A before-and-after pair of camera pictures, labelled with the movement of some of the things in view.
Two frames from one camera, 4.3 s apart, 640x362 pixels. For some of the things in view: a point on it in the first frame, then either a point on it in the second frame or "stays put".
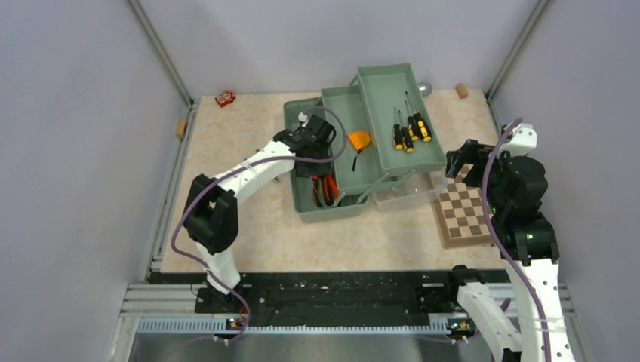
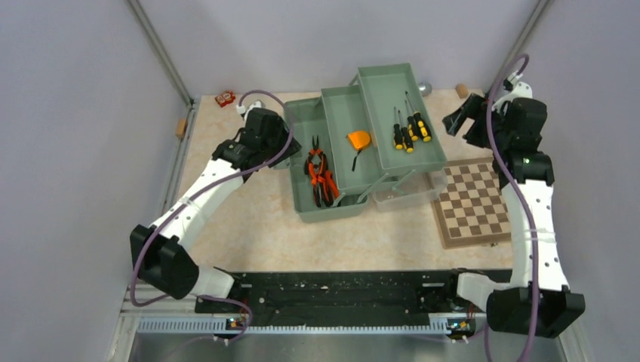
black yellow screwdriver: x=420 y=124 stays put
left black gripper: x=321 y=168 -> x=283 y=133
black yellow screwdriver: x=407 y=141 stays put
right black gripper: x=472 y=152 -> x=474 y=108
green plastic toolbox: x=384 y=129 stays put
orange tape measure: x=360 y=140 stays put
